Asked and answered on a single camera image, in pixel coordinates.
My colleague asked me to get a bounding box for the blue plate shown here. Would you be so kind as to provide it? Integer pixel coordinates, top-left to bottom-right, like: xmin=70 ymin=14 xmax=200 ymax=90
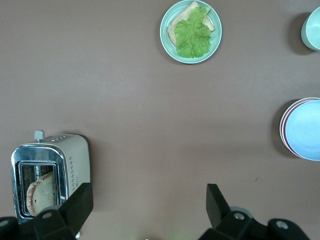
xmin=284 ymin=99 xmax=320 ymax=161

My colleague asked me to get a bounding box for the green lettuce leaf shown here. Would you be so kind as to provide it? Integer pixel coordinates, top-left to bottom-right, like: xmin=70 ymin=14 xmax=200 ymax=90
xmin=173 ymin=6 xmax=213 ymax=59

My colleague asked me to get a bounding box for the green bowl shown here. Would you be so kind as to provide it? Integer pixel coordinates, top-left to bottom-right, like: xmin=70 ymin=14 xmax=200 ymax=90
xmin=300 ymin=5 xmax=320 ymax=51

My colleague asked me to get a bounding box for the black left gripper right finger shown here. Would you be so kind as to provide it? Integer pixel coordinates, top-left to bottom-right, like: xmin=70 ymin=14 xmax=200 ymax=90
xmin=198 ymin=183 xmax=266 ymax=240

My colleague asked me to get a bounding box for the round brown bread slice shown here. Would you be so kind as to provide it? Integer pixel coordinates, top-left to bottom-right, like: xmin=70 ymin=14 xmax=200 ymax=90
xmin=25 ymin=170 xmax=56 ymax=217

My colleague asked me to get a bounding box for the pink plate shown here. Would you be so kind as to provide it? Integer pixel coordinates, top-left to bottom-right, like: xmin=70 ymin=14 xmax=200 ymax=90
xmin=280 ymin=98 xmax=320 ymax=158

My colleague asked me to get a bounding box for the green plate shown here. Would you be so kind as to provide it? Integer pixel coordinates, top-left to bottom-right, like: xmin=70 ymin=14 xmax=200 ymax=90
xmin=159 ymin=0 xmax=223 ymax=65

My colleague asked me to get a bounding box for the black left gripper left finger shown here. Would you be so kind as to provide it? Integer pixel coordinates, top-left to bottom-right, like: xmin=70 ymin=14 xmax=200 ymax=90
xmin=33 ymin=182 xmax=94 ymax=240

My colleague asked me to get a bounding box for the beige chrome toaster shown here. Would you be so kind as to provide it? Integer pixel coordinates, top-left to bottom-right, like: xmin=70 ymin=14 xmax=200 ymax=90
xmin=10 ymin=129 xmax=91 ymax=225

